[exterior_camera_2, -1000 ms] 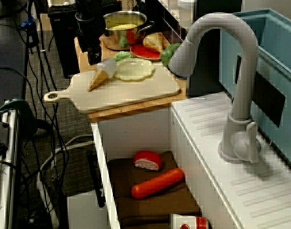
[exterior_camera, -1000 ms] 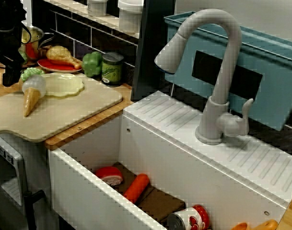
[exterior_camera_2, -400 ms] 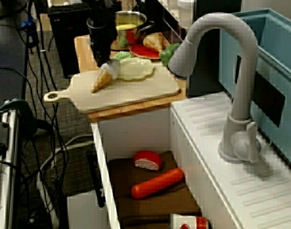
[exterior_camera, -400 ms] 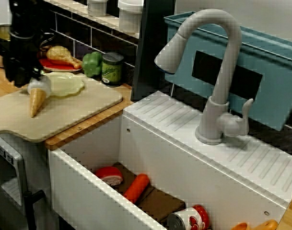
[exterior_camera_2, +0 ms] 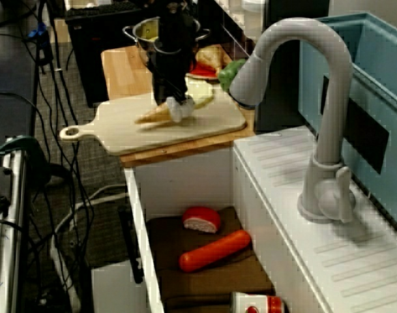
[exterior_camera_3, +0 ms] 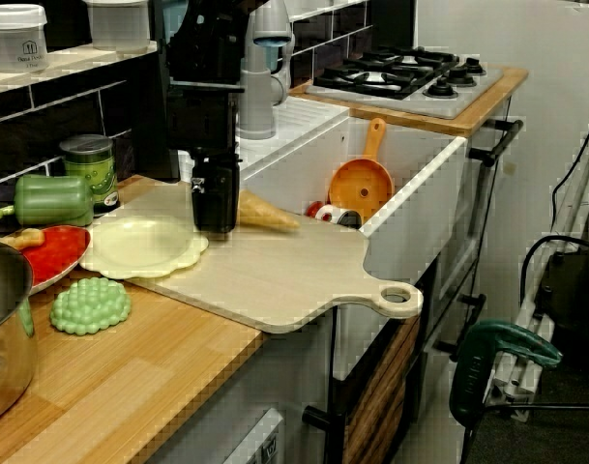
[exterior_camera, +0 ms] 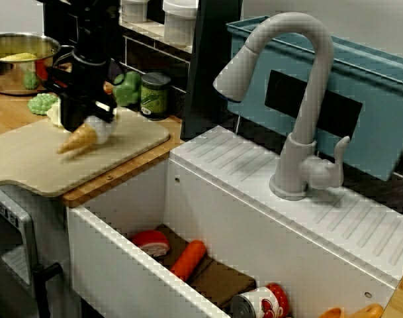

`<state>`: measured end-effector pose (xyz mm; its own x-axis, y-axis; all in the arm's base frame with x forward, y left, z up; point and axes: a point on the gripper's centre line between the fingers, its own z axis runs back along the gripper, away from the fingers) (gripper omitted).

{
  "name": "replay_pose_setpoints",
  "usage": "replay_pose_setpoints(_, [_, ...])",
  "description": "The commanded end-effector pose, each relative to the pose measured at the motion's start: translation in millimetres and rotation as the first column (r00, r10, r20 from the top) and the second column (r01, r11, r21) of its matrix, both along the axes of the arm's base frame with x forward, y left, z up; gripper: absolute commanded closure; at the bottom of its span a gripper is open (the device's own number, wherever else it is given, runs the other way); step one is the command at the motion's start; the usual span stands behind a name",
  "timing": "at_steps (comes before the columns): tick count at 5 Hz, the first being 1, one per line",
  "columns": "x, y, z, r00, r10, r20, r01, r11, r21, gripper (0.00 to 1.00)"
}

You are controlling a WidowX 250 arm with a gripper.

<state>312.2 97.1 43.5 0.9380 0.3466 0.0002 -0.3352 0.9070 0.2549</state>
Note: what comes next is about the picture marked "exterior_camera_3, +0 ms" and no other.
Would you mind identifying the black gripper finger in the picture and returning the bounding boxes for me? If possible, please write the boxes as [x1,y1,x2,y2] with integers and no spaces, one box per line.
[215,91,242,237]
[165,89,218,236]

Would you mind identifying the tan toy bread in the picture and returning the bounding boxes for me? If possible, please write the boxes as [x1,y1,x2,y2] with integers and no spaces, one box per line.
[0,227,46,251]

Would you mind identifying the green toy can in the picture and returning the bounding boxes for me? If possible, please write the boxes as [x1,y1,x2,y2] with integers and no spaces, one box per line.
[59,133,120,218]

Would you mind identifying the clear plain plastic container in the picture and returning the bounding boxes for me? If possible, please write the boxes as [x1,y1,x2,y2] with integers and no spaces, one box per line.
[83,0,153,55]

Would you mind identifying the green clamp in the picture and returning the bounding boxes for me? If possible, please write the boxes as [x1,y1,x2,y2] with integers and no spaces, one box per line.
[448,318,564,422]

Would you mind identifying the toy ice cream cone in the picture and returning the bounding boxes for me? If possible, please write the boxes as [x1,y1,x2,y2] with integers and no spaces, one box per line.
[236,188,301,234]

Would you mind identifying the striped wooden drawer front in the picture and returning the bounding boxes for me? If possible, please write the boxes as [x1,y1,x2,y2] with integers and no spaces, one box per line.
[344,313,422,464]

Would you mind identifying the dark box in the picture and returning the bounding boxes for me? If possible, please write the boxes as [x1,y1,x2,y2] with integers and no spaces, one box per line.
[540,241,589,373]

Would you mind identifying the white toy sink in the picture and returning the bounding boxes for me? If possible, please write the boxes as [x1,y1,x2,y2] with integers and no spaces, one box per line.
[177,96,470,383]

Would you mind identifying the grey toy faucet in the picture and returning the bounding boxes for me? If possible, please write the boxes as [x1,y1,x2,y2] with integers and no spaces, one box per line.
[238,0,298,141]

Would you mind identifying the cream flower-shaped plate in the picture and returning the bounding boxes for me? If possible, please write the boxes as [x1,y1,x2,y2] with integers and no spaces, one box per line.
[79,216,211,280]

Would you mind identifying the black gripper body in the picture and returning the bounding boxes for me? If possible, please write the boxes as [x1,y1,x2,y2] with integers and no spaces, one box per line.
[166,14,250,94]

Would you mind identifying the thick black cable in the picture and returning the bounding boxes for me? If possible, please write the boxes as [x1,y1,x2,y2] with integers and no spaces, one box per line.
[518,234,589,310]

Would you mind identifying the light wooden cutting board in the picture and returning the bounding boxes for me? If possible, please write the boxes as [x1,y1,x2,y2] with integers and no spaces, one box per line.
[93,181,425,335]

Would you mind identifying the steel cooking pot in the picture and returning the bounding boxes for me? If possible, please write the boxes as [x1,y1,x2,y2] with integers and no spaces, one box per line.
[0,236,40,427]

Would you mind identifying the light green toy grapes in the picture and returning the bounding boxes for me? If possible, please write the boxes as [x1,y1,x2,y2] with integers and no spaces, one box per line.
[49,276,133,337]

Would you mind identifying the white plastic jar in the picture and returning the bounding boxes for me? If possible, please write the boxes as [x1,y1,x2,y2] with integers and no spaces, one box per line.
[0,3,49,74]

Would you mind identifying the orange toy pan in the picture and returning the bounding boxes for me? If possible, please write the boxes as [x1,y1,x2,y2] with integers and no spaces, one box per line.
[328,117,397,227]

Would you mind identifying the black cabinet handle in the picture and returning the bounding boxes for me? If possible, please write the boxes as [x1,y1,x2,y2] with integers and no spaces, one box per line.
[301,404,347,464]
[434,291,488,363]

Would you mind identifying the thin black cable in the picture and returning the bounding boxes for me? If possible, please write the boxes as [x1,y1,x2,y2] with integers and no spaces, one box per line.
[549,123,589,228]
[485,403,589,417]

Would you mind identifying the green toy bell pepper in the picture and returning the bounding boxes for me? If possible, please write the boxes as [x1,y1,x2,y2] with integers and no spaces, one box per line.
[0,173,96,229]

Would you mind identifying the red plate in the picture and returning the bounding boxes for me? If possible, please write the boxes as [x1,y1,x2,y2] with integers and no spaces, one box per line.
[3,224,92,296]

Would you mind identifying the red and white toy can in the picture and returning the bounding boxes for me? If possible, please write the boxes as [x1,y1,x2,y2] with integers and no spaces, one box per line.
[315,203,364,229]

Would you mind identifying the aluminium frame rail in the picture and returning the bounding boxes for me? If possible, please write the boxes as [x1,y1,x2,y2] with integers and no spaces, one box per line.
[482,113,589,424]

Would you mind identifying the grey toy stove hob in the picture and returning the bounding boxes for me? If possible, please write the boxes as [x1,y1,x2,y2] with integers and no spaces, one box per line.
[305,45,507,121]

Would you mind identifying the black towel bar handle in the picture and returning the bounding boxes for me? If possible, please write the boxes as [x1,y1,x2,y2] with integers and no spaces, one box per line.
[467,118,525,168]

